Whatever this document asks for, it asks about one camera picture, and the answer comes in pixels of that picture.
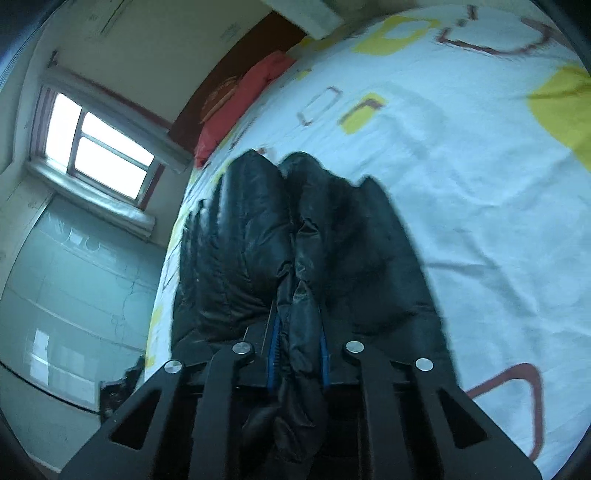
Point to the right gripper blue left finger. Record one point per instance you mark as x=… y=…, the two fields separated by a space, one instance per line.
x=177 y=425

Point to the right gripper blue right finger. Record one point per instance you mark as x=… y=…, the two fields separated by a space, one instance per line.
x=400 y=414

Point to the black quilted down jacket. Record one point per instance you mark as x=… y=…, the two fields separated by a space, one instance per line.
x=331 y=259

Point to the left bedroom window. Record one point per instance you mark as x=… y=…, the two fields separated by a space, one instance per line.
x=73 y=141

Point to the glass sliding wardrobe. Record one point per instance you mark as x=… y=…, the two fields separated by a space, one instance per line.
x=77 y=305

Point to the red pillow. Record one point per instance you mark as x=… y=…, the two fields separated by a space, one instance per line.
x=250 y=87

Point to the white patterned bed sheet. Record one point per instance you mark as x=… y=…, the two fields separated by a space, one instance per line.
x=476 y=121

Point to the orange embroidered cushion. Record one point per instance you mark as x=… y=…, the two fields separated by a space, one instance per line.
x=218 y=97

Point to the dark wooden headboard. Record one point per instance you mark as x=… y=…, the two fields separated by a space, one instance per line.
x=272 y=33

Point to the pale curtain by headboard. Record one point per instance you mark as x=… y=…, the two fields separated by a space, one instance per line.
x=316 y=18

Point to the white wall socket plate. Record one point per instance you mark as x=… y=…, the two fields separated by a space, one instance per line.
x=230 y=32

